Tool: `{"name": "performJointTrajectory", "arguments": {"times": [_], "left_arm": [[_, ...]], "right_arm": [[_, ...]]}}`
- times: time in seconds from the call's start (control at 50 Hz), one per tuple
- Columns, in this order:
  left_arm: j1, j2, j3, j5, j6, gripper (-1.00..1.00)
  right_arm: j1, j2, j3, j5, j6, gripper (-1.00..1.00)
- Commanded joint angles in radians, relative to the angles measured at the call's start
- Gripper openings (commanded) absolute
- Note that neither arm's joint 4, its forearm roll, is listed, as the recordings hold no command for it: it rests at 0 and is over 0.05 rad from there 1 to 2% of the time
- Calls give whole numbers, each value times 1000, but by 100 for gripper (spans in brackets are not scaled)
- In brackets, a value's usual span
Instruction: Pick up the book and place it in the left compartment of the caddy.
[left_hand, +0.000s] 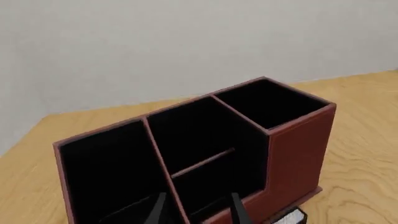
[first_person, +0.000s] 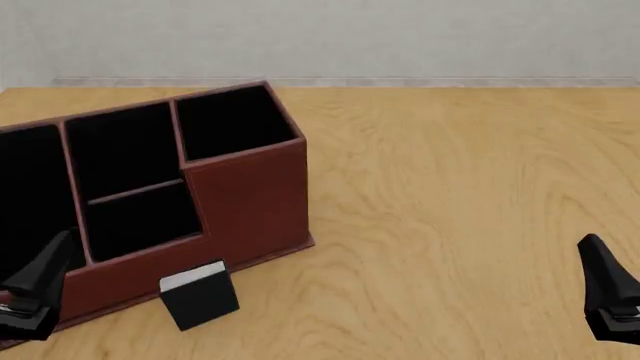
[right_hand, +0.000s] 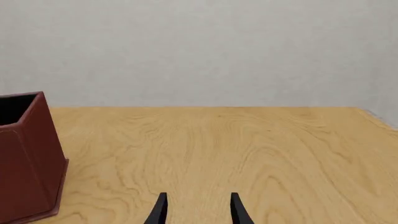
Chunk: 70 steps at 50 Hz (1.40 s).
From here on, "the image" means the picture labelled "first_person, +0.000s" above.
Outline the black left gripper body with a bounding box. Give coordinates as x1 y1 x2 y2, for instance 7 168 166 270
0 288 64 342

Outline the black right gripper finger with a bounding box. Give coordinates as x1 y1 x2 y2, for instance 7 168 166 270
576 233 640 312

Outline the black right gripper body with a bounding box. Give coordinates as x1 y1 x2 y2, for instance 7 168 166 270
584 302 640 343

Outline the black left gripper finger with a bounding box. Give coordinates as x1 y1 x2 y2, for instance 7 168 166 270
0 229 74 298

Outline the black book with white pages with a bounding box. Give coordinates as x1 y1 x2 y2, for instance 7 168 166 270
159 258 241 333

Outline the red-brown desk caddy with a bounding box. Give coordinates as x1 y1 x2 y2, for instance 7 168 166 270
0 79 317 336

